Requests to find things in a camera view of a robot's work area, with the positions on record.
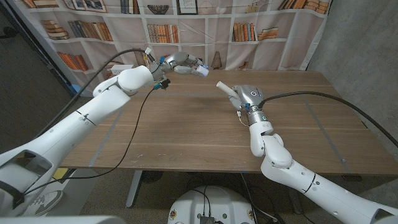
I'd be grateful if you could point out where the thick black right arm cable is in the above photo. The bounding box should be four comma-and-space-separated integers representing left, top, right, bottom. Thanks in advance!
257, 91, 398, 149

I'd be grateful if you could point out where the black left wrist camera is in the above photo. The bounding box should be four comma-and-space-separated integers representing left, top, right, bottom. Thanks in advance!
154, 78, 172, 91

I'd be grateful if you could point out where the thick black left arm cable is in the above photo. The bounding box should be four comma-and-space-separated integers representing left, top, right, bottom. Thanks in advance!
34, 48, 153, 139

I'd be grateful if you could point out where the white sneaker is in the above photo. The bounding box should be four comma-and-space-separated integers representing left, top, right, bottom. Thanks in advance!
23, 190, 65, 217

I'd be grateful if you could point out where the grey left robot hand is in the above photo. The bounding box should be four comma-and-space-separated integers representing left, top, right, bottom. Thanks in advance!
150, 51, 210, 82

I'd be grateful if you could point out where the white power strip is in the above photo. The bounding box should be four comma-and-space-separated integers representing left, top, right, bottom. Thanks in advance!
110, 64, 134, 75

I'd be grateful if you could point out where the grey table leg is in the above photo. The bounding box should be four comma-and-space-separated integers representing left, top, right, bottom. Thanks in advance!
126, 170, 144, 208
284, 183, 304, 215

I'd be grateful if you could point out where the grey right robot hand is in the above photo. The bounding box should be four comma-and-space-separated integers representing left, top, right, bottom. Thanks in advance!
228, 84, 268, 126

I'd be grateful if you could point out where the dark grey partition panel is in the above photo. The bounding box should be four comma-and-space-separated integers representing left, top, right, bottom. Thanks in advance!
0, 6, 80, 153

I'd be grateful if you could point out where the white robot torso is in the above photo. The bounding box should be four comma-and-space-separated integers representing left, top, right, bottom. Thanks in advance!
167, 185, 258, 224

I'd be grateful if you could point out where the white PVC pipe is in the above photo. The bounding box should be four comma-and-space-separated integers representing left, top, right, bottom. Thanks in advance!
216, 81, 242, 101

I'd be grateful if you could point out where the printed bookshelf backdrop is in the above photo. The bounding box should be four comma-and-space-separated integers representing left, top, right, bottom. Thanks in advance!
6, 0, 333, 97

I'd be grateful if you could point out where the black torso cable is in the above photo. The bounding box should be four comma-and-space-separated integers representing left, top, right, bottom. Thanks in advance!
189, 185, 213, 218

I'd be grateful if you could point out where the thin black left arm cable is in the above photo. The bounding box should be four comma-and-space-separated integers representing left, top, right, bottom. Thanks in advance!
23, 88, 156, 195

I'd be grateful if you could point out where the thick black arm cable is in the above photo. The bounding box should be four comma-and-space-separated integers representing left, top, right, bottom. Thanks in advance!
257, 91, 398, 149
34, 48, 153, 139

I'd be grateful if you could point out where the yellow flat object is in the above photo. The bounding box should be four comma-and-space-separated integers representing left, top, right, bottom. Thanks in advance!
52, 167, 69, 180

